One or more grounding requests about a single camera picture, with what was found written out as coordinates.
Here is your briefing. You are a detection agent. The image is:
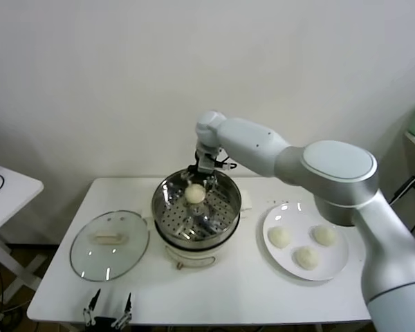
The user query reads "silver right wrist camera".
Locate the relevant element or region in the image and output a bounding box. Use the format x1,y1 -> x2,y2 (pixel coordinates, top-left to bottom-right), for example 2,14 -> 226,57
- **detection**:
197,154 -> 216,173

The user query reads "black power cable with adapter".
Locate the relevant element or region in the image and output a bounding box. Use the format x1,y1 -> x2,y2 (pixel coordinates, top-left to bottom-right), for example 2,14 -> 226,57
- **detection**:
387,174 -> 415,239

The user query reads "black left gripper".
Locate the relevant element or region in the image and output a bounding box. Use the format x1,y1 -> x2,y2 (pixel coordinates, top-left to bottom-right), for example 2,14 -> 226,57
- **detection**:
82,288 -> 133,332

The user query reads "white steamed baozi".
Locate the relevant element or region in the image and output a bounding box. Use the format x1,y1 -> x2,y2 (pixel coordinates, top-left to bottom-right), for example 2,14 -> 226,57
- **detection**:
268,227 -> 293,250
184,183 -> 207,204
293,246 -> 321,270
311,224 -> 337,248

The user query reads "round glass lid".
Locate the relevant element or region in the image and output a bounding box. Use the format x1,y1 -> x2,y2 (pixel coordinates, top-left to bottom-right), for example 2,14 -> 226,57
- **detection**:
69,210 -> 151,283

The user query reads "white side table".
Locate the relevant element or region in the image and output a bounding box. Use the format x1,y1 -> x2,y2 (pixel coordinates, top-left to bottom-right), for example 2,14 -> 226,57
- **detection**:
0,161 -> 45,307

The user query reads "stainless steel steamer basket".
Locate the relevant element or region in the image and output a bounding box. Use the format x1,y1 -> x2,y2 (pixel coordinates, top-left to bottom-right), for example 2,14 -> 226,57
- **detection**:
151,167 -> 242,250

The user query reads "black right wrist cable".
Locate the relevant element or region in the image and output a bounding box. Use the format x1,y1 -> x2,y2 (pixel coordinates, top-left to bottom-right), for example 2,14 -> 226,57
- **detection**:
212,155 -> 238,171

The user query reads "white round plate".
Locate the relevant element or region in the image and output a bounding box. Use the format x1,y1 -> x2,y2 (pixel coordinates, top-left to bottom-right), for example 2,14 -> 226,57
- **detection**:
261,203 -> 350,282

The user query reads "steel steamer pot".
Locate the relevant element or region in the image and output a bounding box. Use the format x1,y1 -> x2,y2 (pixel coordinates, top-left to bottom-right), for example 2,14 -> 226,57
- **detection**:
141,189 -> 254,270

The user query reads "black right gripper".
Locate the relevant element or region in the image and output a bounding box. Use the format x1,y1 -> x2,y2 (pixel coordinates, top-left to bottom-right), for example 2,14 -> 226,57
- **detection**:
182,164 -> 219,194

